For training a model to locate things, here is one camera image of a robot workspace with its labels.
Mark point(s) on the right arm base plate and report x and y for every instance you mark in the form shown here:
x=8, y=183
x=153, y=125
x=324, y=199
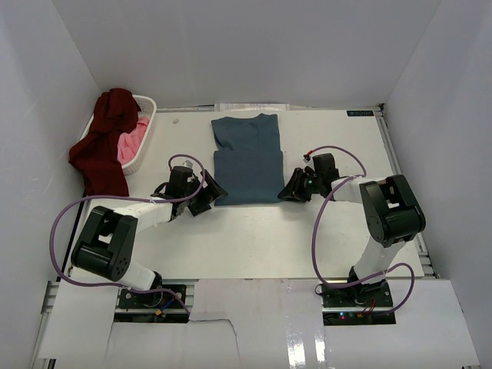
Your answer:
x=343, y=308

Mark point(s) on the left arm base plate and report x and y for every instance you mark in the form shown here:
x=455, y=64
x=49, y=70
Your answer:
x=155, y=308

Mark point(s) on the teal blue t shirt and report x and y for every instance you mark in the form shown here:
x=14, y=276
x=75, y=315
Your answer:
x=248, y=162

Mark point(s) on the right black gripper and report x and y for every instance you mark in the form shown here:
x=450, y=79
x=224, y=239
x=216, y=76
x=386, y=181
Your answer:
x=294, y=190

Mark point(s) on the white plastic laundry basket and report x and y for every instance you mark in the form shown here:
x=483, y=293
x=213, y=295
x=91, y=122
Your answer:
x=147, y=107

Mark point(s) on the pink t shirt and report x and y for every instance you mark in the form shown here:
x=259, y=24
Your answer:
x=129, y=143

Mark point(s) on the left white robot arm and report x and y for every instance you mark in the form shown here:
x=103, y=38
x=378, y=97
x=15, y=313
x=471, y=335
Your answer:
x=105, y=245

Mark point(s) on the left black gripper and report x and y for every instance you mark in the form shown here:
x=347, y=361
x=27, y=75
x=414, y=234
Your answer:
x=208, y=194

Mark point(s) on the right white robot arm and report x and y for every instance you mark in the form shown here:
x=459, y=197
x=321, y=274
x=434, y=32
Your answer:
x=392, y=214

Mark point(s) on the dark label sticker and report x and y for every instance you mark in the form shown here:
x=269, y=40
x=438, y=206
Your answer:
x=360, y=113

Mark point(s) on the dark red t shirt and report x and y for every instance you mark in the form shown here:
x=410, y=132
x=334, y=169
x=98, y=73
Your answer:
x=96, y=155

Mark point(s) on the paper sheet at back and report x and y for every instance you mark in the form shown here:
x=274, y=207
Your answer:
x=251, y=107

